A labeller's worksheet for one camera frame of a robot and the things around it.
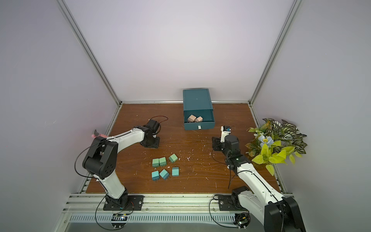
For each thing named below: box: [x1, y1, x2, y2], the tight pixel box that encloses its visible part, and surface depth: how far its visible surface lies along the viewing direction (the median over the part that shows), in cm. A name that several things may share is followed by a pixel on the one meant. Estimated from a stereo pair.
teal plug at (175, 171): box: [171, 166, 180, 177], surface depth 83 cm
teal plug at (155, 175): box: [151, 170, 160, 181], surface depth 82 cm
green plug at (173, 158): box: [168, 153, 179, 163], surface depth 89 cm
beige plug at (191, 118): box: [187, 114, 197, 124], surface depth 89 cm
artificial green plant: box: [244, 117, 308, 176], surface depth 70 cm
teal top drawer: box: [183, 109, 215, 131], surface depth 89 cm
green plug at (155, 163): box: [152, 158, 160, 168], surface depth 87 cm
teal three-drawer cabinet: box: [182, 88, 215, 119], surface depth 94 cm
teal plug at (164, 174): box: [159, 168, 170, 180], surface depth 83 cm
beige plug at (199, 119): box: [194, 116, 203, 123], surface depth 88 cm
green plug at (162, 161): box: [158, 156, 167, 167], surface depth 87 cm
